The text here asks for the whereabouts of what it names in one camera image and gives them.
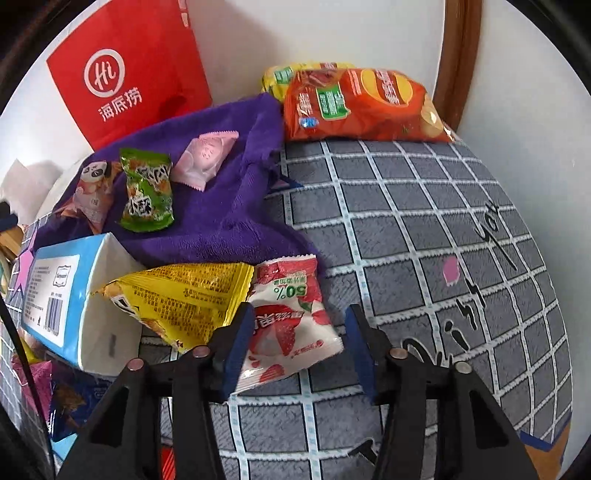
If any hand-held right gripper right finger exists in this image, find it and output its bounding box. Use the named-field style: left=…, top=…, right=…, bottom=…
left=344, top=304, right=539, bottom=480

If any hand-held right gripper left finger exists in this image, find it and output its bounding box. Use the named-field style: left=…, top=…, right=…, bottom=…
left=55, top=302, right=257, bottom=480

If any white strawberry snack packet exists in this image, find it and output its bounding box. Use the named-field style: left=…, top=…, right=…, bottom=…
left=228, top=257, right=343, bottom=404

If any yellow snack packet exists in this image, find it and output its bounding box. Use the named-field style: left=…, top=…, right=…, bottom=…
left=90, top=262, right=256, bottom=352

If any purple towel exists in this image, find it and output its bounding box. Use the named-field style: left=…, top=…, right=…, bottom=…
left=30, top=92, right=324, bottom=278

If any dark blue snack packet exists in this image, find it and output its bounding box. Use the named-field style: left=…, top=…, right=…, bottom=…
left=48, top=374, right=114, bottom=444

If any green snack packet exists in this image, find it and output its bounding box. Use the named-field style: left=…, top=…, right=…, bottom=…
left=119, top=148, right=175, bottom=232

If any blue tissue box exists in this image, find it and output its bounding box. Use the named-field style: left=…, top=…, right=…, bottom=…
left=18, top=233, right=146, bottom=376

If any pale pink candy packet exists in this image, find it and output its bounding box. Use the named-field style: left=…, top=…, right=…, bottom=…
left=171, top=130, right=240, bottom=191

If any large pink snack packet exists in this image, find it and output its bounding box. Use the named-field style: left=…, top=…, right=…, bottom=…
left=11, top=355, right=54, bottom=416

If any pink panda snack packet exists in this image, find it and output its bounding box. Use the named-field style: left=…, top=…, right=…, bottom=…
left=71, top=161, right=122, bottom=235

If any grey checked bed cover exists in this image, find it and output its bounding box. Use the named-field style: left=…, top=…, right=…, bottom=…
left=0, top=138, right=571, bottom=480

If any orange chips bag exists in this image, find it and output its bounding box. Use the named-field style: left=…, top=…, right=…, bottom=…
left=283, top=67, right=458, bottom=144

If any white plastic shopping bag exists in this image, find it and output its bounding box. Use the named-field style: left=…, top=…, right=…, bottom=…
left=0, top=159, right=65, bottom=217

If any yellow chips bag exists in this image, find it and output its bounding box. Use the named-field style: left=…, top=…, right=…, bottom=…
left=262, top=62, right=356, bottom=103

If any red paper bag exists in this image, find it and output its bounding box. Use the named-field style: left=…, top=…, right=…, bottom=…
left=46, top=0, right=214, bottom=152

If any black cable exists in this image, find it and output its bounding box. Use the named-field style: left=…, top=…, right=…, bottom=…
left=0, top=295, right=61, bottom=480

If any brown wooden door frame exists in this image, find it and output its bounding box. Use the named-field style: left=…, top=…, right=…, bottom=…
left=434, top=0, right=483, bottom=132

